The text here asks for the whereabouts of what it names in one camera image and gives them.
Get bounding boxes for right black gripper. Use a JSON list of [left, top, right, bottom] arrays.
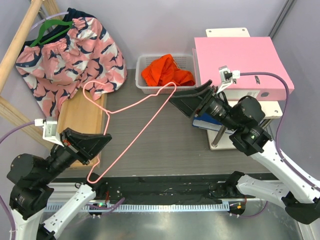
[[169, 79, 241, 131]]

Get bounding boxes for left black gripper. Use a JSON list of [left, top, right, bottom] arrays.
[[40, 125, 113, 183]]

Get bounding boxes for orange shorts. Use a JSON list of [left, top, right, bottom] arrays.
[[141, 54, 196, 87]]

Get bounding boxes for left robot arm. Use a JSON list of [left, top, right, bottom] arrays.
[[7, 128, 112, 240]]

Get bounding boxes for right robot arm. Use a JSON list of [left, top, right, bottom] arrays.
[[169, 81, 320, 225]]

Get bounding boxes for pink patterned shorts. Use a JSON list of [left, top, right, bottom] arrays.
[[15, 8, 128, 119]]

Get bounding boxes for green hanger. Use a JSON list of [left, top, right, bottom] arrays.
[[29, 19, 76, 48]]

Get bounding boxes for blue book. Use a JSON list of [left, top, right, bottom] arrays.
[[192, 113, 222, 131]]

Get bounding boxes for wooden clothes rack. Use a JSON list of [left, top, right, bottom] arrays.
[[0, 0, 105, 175]]

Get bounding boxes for white perforated basket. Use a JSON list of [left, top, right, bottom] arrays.
[[135, 53, 196, 94]]

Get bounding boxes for white small shelf stand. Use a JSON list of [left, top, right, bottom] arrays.
[[205, 27, 283, 151]]

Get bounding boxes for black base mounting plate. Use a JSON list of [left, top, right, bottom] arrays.
[[95, 174, 245, 205]]

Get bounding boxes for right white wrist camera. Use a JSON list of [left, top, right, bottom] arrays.
[[216, 65, 241, 94]]

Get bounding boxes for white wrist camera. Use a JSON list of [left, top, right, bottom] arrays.
[[216, 65, 241, 94], [34, 116, 63, 146]]

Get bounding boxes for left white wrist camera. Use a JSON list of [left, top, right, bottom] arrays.
[[34, 116, 63, 146]]

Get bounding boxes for aluminium slotted rail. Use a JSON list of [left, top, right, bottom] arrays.
[[44, 181, 305, 213]]

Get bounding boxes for pink ring binder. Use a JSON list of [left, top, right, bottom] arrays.
[[193, 37, 295, 101]]

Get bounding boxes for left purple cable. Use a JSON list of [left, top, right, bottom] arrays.
[[0, 121, 37, 236]]

